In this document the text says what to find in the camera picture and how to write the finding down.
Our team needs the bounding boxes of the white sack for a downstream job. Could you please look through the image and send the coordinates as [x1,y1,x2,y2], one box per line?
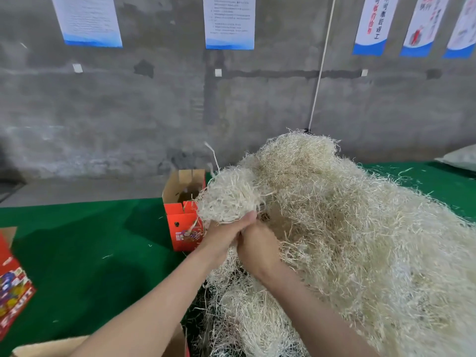
[435,143,476,173]

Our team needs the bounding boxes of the white blue wall poster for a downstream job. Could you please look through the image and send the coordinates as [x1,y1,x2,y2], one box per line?
[203,0,257,51]
[51,0,123,48]

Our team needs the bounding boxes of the person's left forearm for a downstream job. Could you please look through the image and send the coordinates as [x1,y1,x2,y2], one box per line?
[89,252,224,357]

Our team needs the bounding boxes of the pile of wood wool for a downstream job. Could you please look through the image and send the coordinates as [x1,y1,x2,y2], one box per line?
[195,130,476,357]

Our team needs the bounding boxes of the white pole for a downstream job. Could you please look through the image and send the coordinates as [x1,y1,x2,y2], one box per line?
[307,0,337,134]

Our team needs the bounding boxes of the red cardboard box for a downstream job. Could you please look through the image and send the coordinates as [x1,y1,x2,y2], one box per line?
[162,169,209,253]
[11,323,190,357]

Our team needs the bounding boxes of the narrow white blue banner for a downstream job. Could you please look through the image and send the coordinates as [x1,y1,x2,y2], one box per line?
[401,0,452,58]
[444,0,476,60]
[353,0,401,57]

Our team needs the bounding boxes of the person's right hand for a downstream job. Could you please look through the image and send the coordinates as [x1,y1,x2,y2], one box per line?
[237,219,288,284]

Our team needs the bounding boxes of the person's left hand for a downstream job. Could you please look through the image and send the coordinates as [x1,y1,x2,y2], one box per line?
[197,212,258,272]

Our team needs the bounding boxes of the person's right forearm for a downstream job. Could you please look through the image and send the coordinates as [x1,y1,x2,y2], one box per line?
[256,267,380,357]

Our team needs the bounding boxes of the group of red boxes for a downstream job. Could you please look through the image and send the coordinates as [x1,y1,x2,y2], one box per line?
[0,227,37,343]

